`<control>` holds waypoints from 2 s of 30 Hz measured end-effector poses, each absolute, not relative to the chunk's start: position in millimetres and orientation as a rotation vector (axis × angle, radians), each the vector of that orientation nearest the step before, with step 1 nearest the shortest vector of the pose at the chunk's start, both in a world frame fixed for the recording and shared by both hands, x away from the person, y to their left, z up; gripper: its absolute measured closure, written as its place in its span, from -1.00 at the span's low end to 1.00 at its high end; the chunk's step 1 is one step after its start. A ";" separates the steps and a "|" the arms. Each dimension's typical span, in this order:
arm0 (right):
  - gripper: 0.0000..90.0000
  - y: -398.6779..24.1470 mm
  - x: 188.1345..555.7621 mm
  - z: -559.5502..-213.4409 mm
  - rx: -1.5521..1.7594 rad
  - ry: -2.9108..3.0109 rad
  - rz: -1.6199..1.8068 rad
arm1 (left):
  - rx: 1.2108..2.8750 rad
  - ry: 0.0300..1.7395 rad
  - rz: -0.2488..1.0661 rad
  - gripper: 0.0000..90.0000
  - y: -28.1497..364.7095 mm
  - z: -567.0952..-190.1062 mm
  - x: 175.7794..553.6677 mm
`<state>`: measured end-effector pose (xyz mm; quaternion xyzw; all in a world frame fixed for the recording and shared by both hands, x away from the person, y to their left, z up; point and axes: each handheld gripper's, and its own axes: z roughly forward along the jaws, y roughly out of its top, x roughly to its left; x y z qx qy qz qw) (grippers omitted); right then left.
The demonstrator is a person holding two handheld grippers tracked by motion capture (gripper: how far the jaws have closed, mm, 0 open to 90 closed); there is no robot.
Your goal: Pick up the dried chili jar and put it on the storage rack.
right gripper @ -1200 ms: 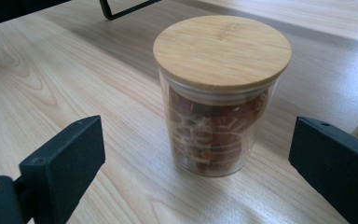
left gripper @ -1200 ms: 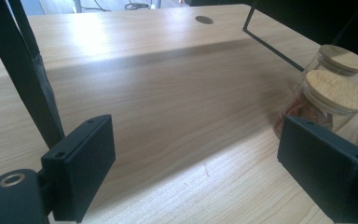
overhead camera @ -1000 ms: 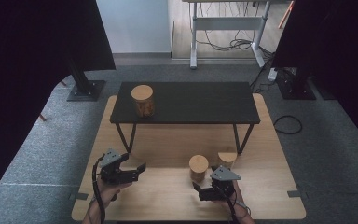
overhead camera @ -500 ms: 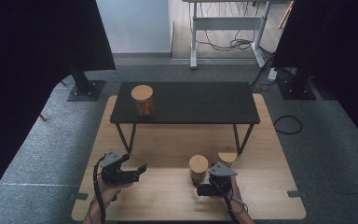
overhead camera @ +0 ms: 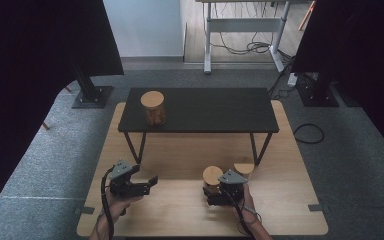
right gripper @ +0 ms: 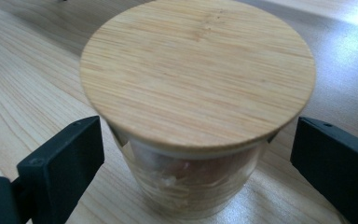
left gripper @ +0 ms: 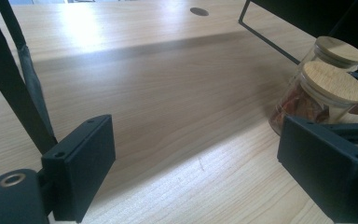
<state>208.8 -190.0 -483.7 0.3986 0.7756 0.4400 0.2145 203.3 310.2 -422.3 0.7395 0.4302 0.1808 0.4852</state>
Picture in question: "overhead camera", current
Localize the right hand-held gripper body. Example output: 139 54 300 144
205 169 249 207

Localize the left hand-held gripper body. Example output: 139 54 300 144
108 159 152 198

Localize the glass jar with wooden lid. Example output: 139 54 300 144
139 90 167 127
233 162 256 180
202 165 225 195

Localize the black raised shelf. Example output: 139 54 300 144
117 87 280 167

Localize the person's left hand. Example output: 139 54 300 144
107 190 145 218

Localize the person's right hand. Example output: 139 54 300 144
234 182 259 218

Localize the grey tape piece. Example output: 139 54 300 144
307 203 332 214
73 206 96 216

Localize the black metal stand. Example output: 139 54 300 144
71 63 115 110
295 71 341 108

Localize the white power strip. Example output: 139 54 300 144
286 72 299 88

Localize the black curtain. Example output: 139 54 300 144
291 0 384 165
0 0 125 225

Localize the orange stick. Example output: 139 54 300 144
297 0 316 32

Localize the right hand-held gripper cable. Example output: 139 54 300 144
219 185 258 240

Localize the hand-held gripper cable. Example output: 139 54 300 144
100 165 116 240
219 185 258 240

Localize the left hand-held gripper cable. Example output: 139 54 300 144
100 165 116 240

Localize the looped black cable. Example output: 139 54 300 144
292 122 325 145

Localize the bundle of black cables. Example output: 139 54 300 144
210 1 296 66

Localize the white desk frame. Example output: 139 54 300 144
194 0 315 75

